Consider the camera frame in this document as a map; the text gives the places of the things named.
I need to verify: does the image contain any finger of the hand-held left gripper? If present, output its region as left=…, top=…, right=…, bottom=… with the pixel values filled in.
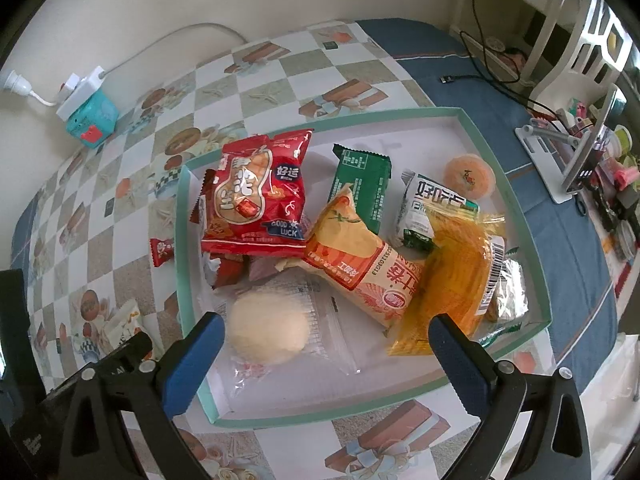
left=47, top=332, right=153, bottom=393

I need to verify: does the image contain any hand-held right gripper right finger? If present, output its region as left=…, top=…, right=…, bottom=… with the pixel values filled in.
left=428, top=313, right=593, bottom=480

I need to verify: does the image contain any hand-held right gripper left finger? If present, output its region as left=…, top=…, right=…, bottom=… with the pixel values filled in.
left=57, top=311, right=226, bottom=480

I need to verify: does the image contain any white rice cracker packet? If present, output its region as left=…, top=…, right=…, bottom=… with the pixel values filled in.
left=97, top=297, right=166, bottom=361

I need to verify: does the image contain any round bun clear wrapper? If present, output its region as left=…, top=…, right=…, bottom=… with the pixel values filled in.
left=215, top=280, right=361, bottom=386

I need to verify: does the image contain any orange yellow clear packet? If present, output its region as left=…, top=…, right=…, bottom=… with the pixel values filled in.
left=387, top=210, right=508, bottom=357

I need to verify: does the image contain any dark red snack packet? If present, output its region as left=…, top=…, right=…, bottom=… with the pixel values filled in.
left=189, top=169, right=251, bottom=290

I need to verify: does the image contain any orange white bread packet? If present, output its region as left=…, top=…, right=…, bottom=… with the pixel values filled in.
left=302, top=185, right=426, bottom=341

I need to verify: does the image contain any white green snack packet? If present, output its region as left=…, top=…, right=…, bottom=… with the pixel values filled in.
left=395, top=170, right=481, bottom=251

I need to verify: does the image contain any red peanut snack bag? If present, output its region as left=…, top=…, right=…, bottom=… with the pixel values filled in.
left=200, top=128, right=314, bottom=256

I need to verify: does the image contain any small jelly cup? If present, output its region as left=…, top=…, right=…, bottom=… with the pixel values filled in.
left=443, top=155, right=497, bottom=198

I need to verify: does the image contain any teal cardboard box tray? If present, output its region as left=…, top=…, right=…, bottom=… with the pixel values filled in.
left=174, top=106, right=553, bottom=428

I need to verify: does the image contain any small red candy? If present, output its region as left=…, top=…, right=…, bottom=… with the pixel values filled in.
left=149, top=237, right=176, bottom=267

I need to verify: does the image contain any white metal phone stand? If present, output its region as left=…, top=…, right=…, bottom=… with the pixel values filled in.
left=515, top=82, right=626, bottom=204

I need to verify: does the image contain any teal cube box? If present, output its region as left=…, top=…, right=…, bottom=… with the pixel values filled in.
left=65, top=91, right=120, bottom=149

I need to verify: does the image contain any pile of colourful trinkets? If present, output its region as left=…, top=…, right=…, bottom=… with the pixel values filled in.
left=550, top=95, right=640, bottom=261

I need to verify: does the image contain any white power strip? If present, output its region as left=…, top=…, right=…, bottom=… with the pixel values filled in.
left=55, top=65, right=108, bottom=121

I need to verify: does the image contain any checkered printed tablecloth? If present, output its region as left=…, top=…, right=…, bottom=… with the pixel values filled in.
left=10, top=20, right=556, bottom=480

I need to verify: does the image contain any white lamp holder plug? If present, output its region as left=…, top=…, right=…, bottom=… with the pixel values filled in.
left=0, top=69, right=61, bottom=108

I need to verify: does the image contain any pink round object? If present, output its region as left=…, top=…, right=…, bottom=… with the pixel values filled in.
left=502, top=47, right=528, bottom=73

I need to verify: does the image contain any black charging cable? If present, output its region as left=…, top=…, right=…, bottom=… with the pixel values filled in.
left=440, top=0, right=591, bottom=126

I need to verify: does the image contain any white carved furniture frame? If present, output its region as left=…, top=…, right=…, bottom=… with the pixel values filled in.
left=450, top=0, right=633, bottom=111

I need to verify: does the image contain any white power cable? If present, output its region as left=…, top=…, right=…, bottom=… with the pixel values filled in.
left=100, top=22, right=251, bottom=78

